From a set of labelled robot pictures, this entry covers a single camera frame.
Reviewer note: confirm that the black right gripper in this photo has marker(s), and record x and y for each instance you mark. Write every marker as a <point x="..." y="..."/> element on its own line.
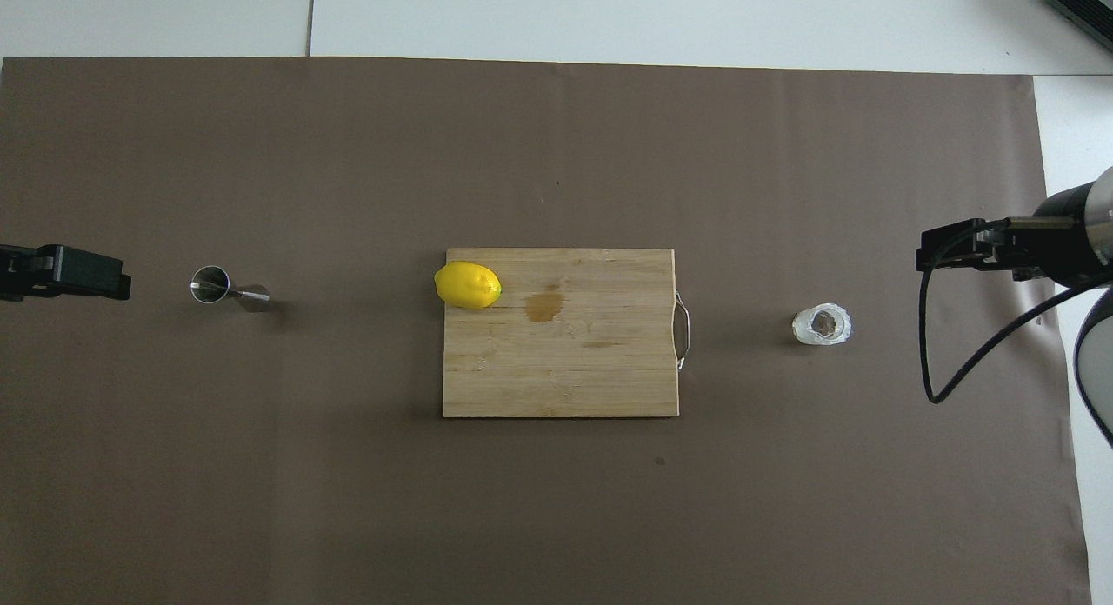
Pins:
<point x="1068" y="236"/>

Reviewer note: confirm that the steel double jigger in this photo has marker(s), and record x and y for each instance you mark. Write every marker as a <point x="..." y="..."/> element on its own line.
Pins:
<point x="211" y="285"/>

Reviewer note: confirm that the clear textured glass cup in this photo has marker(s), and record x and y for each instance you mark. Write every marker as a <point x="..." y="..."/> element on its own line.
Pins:
<point x="822" y="325"/>

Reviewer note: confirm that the yellow lemon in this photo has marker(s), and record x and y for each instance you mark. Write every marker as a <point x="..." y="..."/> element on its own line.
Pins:
<point x="468" y="285"/>

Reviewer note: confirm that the brown paper table mat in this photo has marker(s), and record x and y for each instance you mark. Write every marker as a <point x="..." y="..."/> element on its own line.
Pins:
<point x="556" y="501"/>

